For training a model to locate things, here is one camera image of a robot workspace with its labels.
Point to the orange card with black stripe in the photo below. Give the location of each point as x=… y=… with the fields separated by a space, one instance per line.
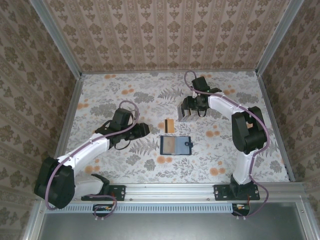
x=171 y=126

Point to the blue leather card holder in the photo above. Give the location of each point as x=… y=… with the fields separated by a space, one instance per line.
x=181 y=146

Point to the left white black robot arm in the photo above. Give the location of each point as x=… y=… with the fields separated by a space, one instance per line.
x=55 y=182

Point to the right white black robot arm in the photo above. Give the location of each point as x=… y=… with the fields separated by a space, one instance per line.
x=247 y=130

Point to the floral patterned table cover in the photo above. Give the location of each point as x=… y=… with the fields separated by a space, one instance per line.
x=162 y=172

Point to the grey metal panel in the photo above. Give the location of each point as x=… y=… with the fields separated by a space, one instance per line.
x=170 y=227

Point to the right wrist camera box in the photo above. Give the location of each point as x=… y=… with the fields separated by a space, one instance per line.
x=195 y=94

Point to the thin aluminium cross rail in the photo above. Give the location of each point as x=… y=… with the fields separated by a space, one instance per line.
x=170 y=72

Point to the aluminium side rail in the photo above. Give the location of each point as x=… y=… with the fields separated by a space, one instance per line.
x=267 y=100
x=74 y=100

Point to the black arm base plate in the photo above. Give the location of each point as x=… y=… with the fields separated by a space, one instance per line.
x=118 y=192
x=220 y=192

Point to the wide aluminium mounting rail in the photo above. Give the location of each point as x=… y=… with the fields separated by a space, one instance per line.
x=170 y=191

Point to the aluminium frame post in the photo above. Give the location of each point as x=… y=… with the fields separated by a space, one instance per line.
x=278 y=37
x=58 y=37

